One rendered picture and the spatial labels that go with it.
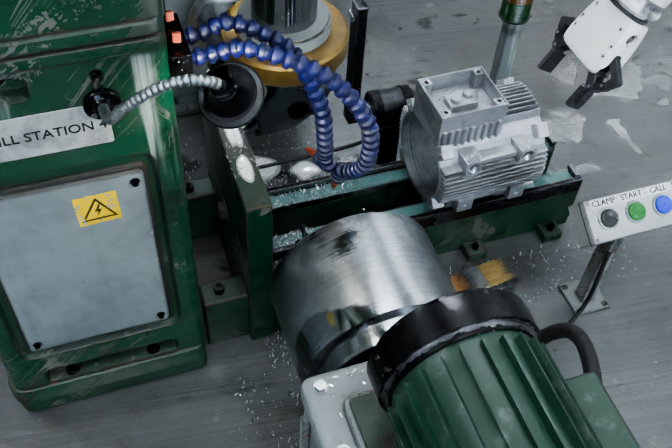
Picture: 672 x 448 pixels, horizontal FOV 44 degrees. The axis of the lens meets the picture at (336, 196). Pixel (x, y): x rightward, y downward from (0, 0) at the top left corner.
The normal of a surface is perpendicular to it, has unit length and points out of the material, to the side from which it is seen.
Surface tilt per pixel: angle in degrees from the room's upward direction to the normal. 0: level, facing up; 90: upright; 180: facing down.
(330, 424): 0
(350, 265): 17
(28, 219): 90
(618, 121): 0
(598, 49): 62
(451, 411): 41
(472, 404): 23
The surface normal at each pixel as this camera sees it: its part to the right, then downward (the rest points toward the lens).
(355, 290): -0.29, -0.54
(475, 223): 0.33, 0.72
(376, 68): 0.05, -0.66
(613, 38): -0.71, -0.02
